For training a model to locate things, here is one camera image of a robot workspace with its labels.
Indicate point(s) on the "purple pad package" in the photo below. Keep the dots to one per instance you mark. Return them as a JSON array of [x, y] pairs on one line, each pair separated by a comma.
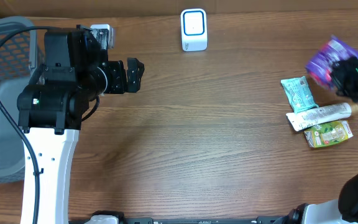
[[320, 65]]

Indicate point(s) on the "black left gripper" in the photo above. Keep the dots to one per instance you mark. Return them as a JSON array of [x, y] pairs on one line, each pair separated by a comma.
[[115, 76]]

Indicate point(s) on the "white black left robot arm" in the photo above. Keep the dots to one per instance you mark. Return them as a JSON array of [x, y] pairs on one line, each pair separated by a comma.
[[53, 106]]

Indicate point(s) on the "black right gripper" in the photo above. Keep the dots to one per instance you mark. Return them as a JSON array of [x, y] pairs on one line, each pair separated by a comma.
[[353, 94]]

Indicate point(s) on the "grey plastic mesh basket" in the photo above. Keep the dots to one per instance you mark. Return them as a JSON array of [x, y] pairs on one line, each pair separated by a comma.
[[19, 57]]

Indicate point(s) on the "white barcode scanner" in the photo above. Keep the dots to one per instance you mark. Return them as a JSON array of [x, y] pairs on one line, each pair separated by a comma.
[[194, 30]]

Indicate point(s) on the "teal wipes packet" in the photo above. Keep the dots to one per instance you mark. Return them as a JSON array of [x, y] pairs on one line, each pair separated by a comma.
[[299, 94]]

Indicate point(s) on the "white tube gold cap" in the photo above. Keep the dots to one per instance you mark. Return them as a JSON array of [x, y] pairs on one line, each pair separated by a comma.
[[309, 118]]

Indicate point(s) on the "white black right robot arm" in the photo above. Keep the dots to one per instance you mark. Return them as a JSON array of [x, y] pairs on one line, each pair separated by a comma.
[[341, 210]]

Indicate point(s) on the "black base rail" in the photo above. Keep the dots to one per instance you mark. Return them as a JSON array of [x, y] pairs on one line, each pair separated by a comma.
[[106, 217]]

